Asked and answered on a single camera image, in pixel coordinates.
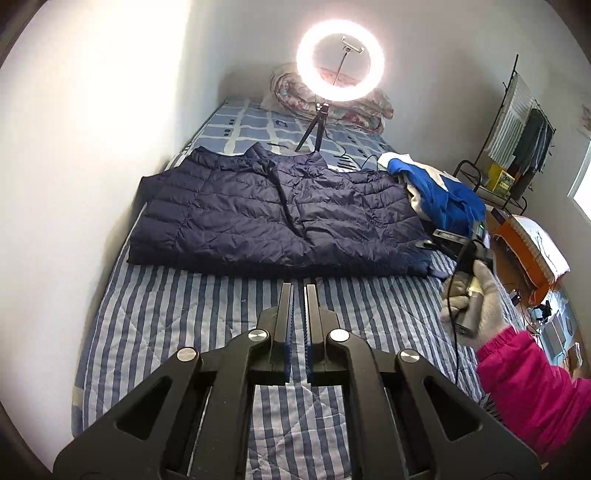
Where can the navy quilted puffer jacket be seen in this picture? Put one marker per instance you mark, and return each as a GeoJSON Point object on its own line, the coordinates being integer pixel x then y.
{"type": "Point", "coordinates": [263, 215]}

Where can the blue white striped quilt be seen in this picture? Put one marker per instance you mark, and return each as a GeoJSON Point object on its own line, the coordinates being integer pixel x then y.
{"type": "Point", "coordinates": [298, 432]}

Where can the right hand grey glove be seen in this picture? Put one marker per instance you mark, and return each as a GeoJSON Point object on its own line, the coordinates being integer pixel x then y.
{"type": "Point", "coordinates": [455, 299]}

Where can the blue checked bed sheet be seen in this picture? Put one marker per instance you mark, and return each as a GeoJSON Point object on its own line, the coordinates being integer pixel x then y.
{"type": "Point", "coordinates": [240, 122]}

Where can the pink right sleeve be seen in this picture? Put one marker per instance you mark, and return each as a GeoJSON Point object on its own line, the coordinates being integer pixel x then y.
{"type": "Point", "coordinates": [538, 402]}

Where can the yellow box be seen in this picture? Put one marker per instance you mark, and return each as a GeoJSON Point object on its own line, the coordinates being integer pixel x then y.
{"type": "Point", "coordinates": [500, 181]}

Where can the orange covered bench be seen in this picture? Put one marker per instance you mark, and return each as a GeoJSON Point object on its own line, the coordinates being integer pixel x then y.
{"type": "Point", "coordinates": [540, 258]}

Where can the clothes drying rack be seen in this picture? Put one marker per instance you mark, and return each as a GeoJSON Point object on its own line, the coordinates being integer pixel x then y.
{"type": "Point", "coordinates": [521, 136]}

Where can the black metal rack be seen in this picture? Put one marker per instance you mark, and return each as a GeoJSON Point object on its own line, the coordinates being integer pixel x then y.
{"type": "Point", "coordinates": [476, 178]}

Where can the black mini tripod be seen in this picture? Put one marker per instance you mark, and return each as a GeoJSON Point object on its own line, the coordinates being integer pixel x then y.
{"type": "Point", "coordinates": [319, 123]}

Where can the ring light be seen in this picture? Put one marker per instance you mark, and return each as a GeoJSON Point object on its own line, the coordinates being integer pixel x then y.
{"type": "Point", "coordinates": [340, 61]}

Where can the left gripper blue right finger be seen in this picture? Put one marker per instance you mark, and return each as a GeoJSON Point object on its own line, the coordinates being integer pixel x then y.
{"type": "Point", "coordinates": [322, 367]}

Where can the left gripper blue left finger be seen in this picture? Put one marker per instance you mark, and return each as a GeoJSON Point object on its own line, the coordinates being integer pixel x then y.
{"type": "Point", "coordinates": [274, 366]}

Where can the blue and white garment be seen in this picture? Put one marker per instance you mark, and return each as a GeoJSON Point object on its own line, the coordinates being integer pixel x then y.
{"type": "Point", "coordinates": [435, 195]}

